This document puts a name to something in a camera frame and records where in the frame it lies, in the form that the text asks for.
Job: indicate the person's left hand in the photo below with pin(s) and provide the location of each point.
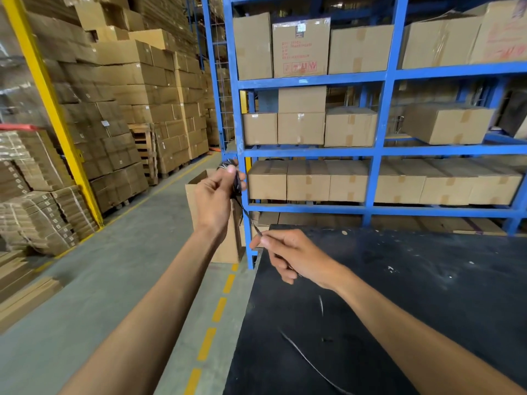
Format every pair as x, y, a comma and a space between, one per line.
212, 201

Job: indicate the person's right hand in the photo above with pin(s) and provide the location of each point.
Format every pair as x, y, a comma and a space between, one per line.
306, 257

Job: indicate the person's right thumb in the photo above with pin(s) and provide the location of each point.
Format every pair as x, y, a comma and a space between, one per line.
282, 235

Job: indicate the person's left thumb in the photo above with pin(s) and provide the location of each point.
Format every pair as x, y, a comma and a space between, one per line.
242, 183

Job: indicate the person's left forearm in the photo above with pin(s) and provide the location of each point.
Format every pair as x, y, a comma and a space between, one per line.
156, 316

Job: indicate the person's right forearm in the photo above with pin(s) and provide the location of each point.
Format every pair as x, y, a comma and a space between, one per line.
411, 337

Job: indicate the open cardboard box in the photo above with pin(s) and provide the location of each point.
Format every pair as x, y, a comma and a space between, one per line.
230, 242

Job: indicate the small plain cardboard box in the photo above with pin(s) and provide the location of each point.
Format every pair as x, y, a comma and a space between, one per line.
260, 128

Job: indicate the square taped cardboard box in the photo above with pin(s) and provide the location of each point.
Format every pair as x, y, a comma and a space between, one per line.
301, 128

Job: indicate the wooden pallet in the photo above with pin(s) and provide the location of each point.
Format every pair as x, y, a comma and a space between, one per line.
144, 152

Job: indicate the flat plain cardboard box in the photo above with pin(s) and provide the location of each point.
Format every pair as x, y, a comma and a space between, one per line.
302, 99

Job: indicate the medium taped cardboard box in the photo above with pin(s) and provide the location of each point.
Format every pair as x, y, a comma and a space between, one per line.
350, 127

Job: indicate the blue metal shelving rack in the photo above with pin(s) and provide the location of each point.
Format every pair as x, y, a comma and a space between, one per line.
383, 151

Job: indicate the tall plain cardboard box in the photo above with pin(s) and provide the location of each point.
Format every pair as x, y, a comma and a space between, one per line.
252, 47

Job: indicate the row of shelf cardboard boxes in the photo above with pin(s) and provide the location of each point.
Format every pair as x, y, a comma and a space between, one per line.
411, 183

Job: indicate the big stack of cardboard cartons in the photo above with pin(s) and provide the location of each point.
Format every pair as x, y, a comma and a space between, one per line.
123, 90

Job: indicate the wide plain cardboard box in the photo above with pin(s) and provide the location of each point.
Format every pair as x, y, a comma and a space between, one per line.
360, 49

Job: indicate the long angled cardboard box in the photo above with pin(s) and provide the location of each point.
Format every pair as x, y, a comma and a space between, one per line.
446, 124

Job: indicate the stacks of bundled flattened cardboard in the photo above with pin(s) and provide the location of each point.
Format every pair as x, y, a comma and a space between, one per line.
37, 201

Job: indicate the red metal bar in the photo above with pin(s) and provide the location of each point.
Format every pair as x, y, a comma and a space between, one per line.
16, 127

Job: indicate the large taped cardboard box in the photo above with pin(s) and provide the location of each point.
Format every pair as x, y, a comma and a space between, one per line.
440, 43

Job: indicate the long flat cardboard bundles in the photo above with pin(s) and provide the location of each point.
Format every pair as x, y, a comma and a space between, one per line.
20, 287

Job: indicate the large red printed cardboard box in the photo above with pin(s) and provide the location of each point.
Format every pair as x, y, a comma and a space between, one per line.
500, 32

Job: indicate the yellow metal post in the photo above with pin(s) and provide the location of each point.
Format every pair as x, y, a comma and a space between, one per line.
51, 106

